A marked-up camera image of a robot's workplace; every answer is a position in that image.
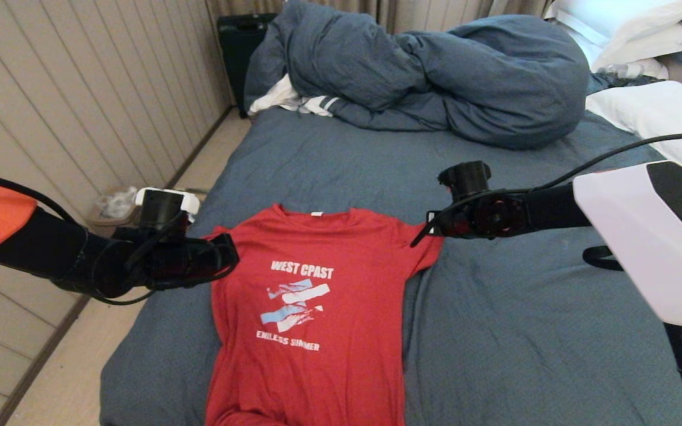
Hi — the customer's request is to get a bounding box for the red printed t-shirt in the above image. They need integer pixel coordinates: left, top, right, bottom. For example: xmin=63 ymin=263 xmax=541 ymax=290
xmin=205 ymin=204 xmax=445 ymax=426

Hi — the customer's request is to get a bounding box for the brown trash bin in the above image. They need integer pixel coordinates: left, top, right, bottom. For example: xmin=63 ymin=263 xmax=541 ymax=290
xmin=86 ymin=188 xmax=141 ymax=229

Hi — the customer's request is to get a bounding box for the crumpled blue duvet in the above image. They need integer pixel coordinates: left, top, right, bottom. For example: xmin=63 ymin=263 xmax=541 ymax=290
xmin=244 ymin=1 xmax=590 ymax=150

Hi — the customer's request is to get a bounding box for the white striped garment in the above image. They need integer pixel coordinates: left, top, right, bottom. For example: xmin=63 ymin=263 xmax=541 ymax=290
xmin=249 ymin=74 xmax=340 ymax=118

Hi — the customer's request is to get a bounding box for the large white pillow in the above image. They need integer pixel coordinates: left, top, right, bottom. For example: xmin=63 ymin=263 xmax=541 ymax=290
xmin=585 ymin=81 xmax=682 ymax=190

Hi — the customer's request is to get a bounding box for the black suitcase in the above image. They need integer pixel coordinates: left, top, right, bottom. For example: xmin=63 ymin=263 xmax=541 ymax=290
xmin=218 ymin=15 xmax=279 ymax=119

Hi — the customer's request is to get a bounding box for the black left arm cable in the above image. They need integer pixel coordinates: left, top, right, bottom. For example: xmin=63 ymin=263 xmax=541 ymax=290
xmin=0 ymin=170 xmax=240 ymax=306

